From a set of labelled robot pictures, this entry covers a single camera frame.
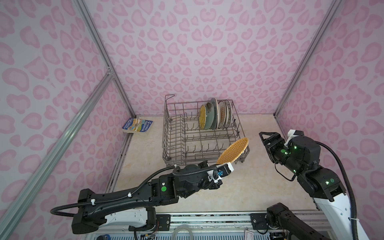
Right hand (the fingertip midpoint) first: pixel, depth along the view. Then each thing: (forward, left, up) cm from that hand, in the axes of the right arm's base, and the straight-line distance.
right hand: (260, 137), depth 62 cm
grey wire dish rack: (+18, +36, -33) cm, 52 cm away
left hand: (-11, +15, -1) cm, 18 cm away
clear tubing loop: (-28, +34, -38) cm, 58 cm away
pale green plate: (+33, +19, -21) cm, 43 cm away
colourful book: (+33, +71, -33) cm, 85 cm away
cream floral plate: (+31, +7, -17) cm, 36 cm away
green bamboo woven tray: (+37, +24, -26) cm, 51 cm away
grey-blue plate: (+29, +15, -16) cm, 36 cm away
